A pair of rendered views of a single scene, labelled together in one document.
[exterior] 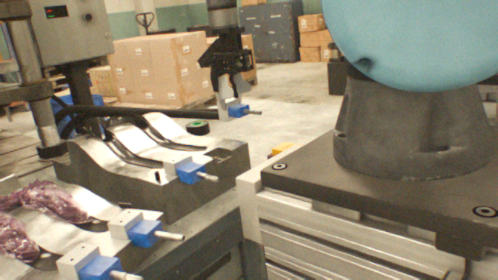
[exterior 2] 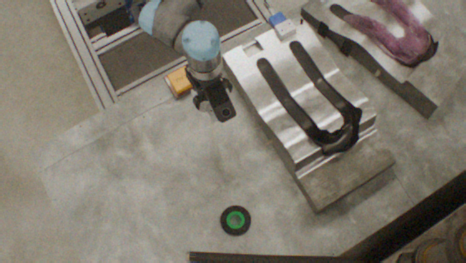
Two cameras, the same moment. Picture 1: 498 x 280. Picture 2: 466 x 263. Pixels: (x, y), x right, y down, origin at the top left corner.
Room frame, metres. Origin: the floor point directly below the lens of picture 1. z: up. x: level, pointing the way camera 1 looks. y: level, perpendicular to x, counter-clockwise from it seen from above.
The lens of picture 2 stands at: (1.58, 0.28, 2.33)
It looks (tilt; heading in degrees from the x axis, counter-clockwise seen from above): 71 degrees down; 203
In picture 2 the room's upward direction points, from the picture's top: 6 degrees counter-clockwise
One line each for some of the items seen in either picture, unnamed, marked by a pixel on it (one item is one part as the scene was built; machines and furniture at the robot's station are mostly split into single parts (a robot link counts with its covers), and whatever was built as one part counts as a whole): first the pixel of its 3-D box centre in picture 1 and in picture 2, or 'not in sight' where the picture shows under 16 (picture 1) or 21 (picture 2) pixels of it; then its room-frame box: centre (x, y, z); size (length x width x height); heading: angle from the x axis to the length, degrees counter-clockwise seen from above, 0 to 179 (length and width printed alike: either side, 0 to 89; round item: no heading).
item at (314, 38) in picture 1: (322, 38); not in sight; (7.57, -1.56, 0.42); 0.86 x 0.33 x 0.83; 50
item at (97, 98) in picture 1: (73, 107); not in sight; (4.49, 1.90, 0.32); 0.60 x 0.41 x 0.22; 56
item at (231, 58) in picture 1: (230, 51); (205, 75); (1.07, 0.02, 1.09); 0.09 x 0.08 x 0.12; 47
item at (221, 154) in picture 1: (218, 159); (251, 50); (0.87, 0.08, 0.87); 0.05 x 0.05 x 0.04; 47
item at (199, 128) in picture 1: (198, 128); (235, 220); (1.33, 0.17, 0.82); 0.08 x 0.08 x 0.04
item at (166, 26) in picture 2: not in sight; (170, 17); (1.02, -0.06, 1.25); 0.11 x 0.11 x 0.08; 71
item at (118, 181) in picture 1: (143, 154); (309, 108); (0.99, 0.28, 0.87); 0.50 x 0.26 x 0.14; 47
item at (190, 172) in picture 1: (195, 173); (276, 18); (0.76, 0.12, 0.89); 0.13 x 0.05 x 0.05; 47
